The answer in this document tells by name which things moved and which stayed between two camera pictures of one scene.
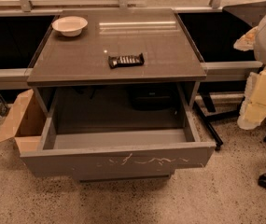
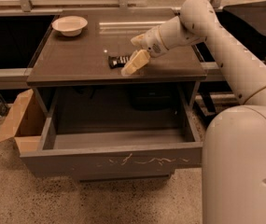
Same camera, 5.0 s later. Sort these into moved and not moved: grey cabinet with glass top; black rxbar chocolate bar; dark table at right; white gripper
Moved: white gripper
Not moved: grey cabinet with glass top; dark table at right; black rxbar chocolate bar
